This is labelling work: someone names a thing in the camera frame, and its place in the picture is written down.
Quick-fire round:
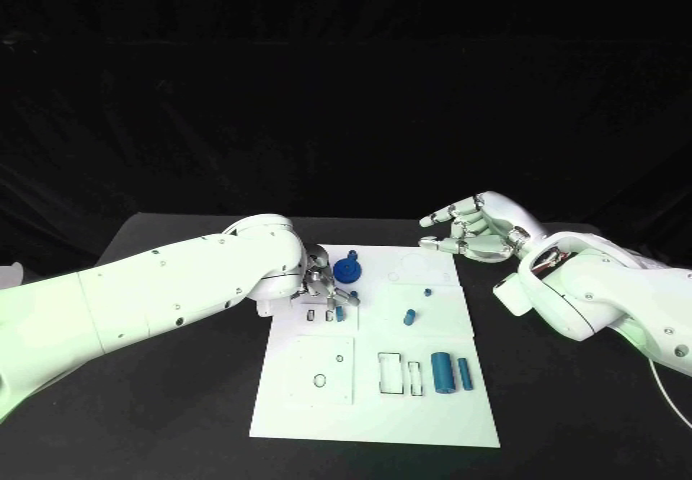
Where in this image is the white object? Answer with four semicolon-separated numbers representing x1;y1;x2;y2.
0;261;24;290

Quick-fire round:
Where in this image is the blue gear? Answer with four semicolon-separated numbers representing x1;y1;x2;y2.
331;249;364;284

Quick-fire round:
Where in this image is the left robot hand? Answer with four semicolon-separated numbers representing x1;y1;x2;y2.
291;245;361;308

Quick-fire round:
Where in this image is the white cable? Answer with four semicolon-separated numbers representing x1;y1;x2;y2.
645;357;692;429

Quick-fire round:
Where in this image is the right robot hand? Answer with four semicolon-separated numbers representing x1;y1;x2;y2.
418;190;549;264

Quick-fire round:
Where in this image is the white task board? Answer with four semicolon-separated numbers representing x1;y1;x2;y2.
248;244;501;449

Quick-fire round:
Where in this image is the large blue cylinder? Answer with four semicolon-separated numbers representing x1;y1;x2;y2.
429;351;457;394

